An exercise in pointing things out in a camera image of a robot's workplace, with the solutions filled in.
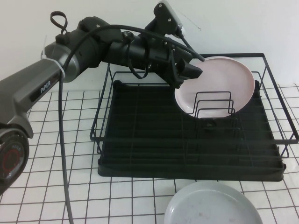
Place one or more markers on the white black-grid tablecloth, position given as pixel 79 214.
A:
pixel 42 163

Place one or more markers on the pink round plate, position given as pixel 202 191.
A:
pixel 222 81

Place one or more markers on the white zip tie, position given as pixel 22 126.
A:
pixel 56 65

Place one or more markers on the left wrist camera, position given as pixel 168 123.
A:
pixel 163 18

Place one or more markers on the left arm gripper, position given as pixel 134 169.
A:
pixel 158 56

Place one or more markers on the black plastic drip tray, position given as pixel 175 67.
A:
pixel 151 121

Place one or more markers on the grey round plate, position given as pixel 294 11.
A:
pixel 210 207

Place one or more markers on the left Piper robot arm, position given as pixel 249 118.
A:
pixel 93 46

